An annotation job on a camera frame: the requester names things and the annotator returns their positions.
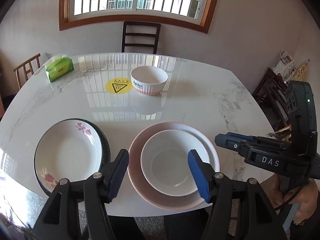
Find blue white patterned plate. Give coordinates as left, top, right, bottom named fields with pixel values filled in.
left=34, top=118, right=111, bottom=197

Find white plate pink roses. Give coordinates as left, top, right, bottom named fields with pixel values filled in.
left=34, top=119, right=104, bottom=194

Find white bowl blue base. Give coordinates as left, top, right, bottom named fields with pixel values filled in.
left=140, top=129, right=209, bottom=197

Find white Rabbit bowl pink base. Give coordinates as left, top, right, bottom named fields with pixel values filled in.
left=131, top=66, right=168, bottom=95

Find person's right hand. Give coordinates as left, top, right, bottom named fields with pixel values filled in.
left=269, top=174, right=318, bottom=224

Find dark wooden side cabinet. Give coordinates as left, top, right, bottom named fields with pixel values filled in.
left=252, top=68, right=290, bottom=132

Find newspaper on cabinet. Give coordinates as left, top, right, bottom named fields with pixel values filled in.
left=272, top=50, right=296, bottom=83

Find yellow warning sticker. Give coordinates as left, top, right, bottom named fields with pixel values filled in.
left=105, top=77, right=133, bottom=94

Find green tissue pack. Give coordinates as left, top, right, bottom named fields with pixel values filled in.
left=44, top=54, right=74, bottom=82

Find light wooden chair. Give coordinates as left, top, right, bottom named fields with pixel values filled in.
left=14, top=53, right=41, bottom=89

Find wooden framed window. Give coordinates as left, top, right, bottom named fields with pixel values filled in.
left=59, top=0, right=217, bottom=33

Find dark wooden chair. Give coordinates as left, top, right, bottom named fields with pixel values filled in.
left=121, top=21, right=161, bottom=54

